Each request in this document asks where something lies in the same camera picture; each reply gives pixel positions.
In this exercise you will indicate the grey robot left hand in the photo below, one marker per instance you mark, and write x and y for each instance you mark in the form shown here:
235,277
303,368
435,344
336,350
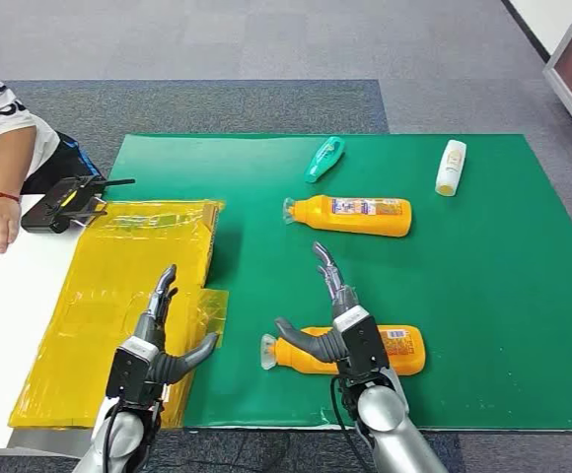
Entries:
162,307

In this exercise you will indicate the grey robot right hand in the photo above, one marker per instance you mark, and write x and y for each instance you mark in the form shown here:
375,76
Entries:
310,343

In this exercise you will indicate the black remote controller with antennas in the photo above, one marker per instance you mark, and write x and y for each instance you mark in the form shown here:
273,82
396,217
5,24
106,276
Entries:
54,209

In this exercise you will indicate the orange detergent bottle clear cap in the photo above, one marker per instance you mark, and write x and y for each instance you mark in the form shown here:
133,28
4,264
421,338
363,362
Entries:
350,223
409,356

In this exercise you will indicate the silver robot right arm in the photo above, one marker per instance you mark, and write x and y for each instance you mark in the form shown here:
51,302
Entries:
390,424

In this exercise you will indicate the person's left forearm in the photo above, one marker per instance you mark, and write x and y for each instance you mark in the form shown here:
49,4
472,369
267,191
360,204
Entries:
10,163

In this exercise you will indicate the teal plastic bottle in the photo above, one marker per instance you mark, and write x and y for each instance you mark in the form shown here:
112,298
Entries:
323,160

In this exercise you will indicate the white plastic bottle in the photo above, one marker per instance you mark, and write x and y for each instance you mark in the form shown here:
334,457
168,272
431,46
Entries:
451,166

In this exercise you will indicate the yellow taped cardboard sheet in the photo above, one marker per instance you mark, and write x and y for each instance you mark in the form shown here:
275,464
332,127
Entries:
104,294

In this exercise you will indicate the green table mat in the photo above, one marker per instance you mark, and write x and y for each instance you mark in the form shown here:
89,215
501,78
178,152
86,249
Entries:
463,294

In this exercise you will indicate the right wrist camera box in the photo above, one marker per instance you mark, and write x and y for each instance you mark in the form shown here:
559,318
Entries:
365,346

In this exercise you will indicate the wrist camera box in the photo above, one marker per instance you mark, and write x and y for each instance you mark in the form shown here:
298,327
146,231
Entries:
128,375
365,346

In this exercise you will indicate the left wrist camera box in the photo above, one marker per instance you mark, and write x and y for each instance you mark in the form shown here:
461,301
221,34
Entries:
128,375

